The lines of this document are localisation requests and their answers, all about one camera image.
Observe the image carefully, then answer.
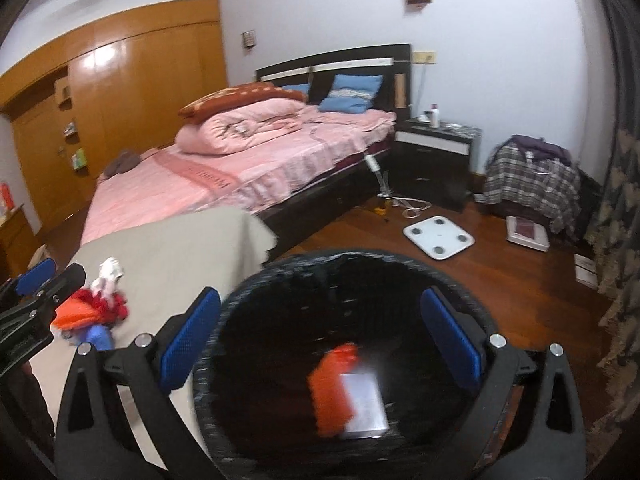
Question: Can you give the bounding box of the black wooden bed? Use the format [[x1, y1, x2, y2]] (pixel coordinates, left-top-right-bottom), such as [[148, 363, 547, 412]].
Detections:
[[80, 44, 413, 261]]

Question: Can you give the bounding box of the purple garment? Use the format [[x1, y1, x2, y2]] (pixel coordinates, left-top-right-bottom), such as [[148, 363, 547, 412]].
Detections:
[[509, 135, 571, 163]]

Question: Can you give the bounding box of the pink bedsheet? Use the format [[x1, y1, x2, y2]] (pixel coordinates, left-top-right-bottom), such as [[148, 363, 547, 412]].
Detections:
[[80, 107, 398, 247]]

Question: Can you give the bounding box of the patterned curtain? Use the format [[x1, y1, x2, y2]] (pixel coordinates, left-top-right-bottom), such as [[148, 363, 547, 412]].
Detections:
[[585, 127, 640, 426]]

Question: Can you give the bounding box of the white flat box on floor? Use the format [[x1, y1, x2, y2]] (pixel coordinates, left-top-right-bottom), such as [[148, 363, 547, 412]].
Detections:
[[505, 216, 551, 251]]

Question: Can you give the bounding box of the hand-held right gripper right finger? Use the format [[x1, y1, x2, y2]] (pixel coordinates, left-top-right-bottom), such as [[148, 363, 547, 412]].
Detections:
[[419, 286, 587, 480]]

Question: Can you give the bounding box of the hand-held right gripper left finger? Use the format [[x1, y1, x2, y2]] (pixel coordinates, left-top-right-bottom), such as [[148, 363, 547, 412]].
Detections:
[[54, 286, 223, 480]]

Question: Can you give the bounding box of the white cable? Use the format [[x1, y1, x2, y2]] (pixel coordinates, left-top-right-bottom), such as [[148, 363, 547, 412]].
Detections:
[[395, 197, 432, 219]]

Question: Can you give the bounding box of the blue small item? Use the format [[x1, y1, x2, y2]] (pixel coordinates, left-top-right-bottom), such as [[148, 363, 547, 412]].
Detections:
[[81, 325, 114, 352]]

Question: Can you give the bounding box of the beige table cover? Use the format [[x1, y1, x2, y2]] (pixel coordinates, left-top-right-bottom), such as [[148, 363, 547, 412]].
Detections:
[[27, 208, 278, 480]]

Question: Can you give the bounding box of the white bathroom scale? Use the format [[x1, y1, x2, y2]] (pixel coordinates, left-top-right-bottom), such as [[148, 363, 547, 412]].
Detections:
[[403, 216, 475, 261]]

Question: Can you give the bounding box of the white tissue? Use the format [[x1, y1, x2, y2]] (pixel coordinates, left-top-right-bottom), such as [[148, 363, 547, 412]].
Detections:
[[99, 257, 124, 282]]

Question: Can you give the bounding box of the black nightstand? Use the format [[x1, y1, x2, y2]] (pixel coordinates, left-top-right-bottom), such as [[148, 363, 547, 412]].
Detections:
[[390, 116, 483, 211]]

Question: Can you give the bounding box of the black woven waste bin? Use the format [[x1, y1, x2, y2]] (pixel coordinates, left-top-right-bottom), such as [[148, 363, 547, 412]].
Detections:
[[192, 249, 506, 480]]

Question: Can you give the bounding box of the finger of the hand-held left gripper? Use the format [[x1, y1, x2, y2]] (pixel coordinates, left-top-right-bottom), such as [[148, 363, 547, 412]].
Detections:
[[14, 258, 57, 298], [20, 262, 87, 322]]

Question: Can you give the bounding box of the white paper sheet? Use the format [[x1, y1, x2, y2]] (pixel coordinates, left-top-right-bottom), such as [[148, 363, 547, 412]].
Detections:
[[574, 254, 601, 288]]

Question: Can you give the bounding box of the brown patterned pillow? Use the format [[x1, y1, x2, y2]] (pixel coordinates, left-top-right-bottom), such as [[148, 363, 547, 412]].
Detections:
[[179, 82, 303, 123]]

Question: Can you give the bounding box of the wooden wardrobe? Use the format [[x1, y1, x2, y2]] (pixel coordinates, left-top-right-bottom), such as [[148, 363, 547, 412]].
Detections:
[[0, 0, 228, 181]]

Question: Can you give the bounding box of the pink folded duvet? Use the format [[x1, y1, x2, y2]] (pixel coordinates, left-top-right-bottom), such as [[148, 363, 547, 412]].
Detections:
[[175, 97, 308, 156]]

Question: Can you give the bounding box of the wooden side cabinet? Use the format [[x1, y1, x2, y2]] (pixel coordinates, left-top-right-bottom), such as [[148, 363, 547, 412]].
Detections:
[[0, 205, 41, 281]]

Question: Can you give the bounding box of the plaid cloth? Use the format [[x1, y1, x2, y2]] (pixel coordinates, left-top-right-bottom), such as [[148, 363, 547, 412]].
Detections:
[[484, 137, 581, 233]]

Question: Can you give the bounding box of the red fuzzy cloth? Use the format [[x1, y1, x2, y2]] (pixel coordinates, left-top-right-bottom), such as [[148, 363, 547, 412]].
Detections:
[[75, 287, 129, 327]]

